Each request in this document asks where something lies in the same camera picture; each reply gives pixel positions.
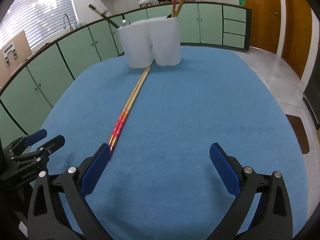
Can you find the orange red patterned chopstick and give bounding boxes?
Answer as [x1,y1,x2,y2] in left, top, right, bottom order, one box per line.
[108,66,151,152]

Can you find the black chopstick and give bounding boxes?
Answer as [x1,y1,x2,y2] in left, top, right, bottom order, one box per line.
[88,4,120,28]

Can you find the small metal spoon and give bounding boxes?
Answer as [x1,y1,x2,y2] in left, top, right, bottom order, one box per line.
[121,19,131,27]

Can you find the green kitchen cabinets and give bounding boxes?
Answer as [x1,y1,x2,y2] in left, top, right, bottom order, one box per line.
[1,2,252,145]

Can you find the brown floor mat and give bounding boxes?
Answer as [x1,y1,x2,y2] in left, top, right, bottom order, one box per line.
[286,114,310,154]

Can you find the chrome sink faucet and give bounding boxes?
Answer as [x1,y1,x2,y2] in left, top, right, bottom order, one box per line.
[63,14,73,31]

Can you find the blue table mat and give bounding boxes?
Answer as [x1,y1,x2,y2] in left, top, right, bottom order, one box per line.
[30,45,309,240]

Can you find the window blinds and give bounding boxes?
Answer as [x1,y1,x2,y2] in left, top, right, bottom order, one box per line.
[1,0,78,47]

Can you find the dark glass cabinet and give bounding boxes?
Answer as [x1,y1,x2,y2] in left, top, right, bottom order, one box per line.
[303,46,320,130]

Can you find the white plastic utensil holder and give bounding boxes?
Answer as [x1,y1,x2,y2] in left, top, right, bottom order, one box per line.
[117,16,181,69]

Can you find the white cooking pot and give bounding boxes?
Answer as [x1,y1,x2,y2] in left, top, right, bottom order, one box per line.
[138,0,151,8]

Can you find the wooden door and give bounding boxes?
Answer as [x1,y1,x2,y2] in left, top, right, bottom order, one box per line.
[246,0,281,54]
[281,0,312,78]

